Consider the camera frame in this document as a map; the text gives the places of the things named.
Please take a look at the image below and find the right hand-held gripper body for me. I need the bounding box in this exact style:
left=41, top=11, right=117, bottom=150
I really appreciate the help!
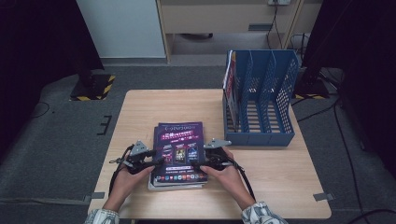
left=204, top=138, right=233, bottom=172

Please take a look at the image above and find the purple cover book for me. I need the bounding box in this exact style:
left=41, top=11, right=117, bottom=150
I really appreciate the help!
left=153, top=120, right=209, bottom=185

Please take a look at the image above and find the black socket cable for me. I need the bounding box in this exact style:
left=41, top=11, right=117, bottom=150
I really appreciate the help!
left=265, top=4, right=284, bottom=50

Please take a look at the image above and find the thick white book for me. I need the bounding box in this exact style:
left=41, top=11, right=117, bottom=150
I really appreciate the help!
left=148, top=181, right=208, bottom=191

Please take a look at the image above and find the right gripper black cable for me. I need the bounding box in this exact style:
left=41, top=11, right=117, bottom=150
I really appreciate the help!
left=218, top=155, right=257, bottom=202

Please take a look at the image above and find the black stand base striped tape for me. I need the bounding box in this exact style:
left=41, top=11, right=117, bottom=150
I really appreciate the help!
left=69, top=73, right=116, bottom=102
left=293, top=66, right=331, bottom=101

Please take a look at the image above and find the blue file rack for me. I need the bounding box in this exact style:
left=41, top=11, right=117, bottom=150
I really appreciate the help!
left=222, top=49, right=301, bottom=147

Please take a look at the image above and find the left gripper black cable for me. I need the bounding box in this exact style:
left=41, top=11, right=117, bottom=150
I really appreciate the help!
left=107, top=144, right=134, bottom=198

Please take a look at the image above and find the long black floor cable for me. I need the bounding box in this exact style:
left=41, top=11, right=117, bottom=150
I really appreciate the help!
left=332, top=102, right=363, bottom=218

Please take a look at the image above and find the person's left hand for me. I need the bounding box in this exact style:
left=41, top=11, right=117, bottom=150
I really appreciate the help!
left=104, top=165, right=157, bottom=213

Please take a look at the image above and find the thin black floor cable loop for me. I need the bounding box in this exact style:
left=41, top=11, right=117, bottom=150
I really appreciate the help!
left=29, top=101, right=50, bottom=119

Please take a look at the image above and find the white cabinet panel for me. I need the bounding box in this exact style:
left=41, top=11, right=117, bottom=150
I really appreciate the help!
left=76, top=0, right=166, bottom=60

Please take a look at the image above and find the grey tape piece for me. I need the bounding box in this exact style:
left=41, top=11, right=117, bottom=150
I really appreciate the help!
left=83, top=191, right=106, bottom=203
left=312, top=191, right=334, bottom=203

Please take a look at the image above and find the person's right hand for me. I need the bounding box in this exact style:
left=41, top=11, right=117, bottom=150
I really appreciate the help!
left=199, top=147, right=256, bottom=211

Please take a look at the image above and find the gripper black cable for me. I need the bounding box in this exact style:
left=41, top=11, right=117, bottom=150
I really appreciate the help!
left=107, top=144, right=134, bottom=198
left=218, top=155, right=257, bottom=202

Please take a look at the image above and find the black red-print book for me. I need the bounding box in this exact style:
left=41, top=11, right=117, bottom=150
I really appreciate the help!
left=222, top=50, right=241, bottom=133

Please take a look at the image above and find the short black floor cable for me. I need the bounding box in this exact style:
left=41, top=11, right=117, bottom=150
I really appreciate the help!
left=295, top=102, right=337, bottom=123

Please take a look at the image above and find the thick black floor cable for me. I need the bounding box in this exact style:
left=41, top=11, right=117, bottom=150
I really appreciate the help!
left=346, top=208, right=396, bottom=224

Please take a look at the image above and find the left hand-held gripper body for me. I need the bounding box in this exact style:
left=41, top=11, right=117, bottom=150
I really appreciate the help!
left=109, top=140, right=158, bottom=175

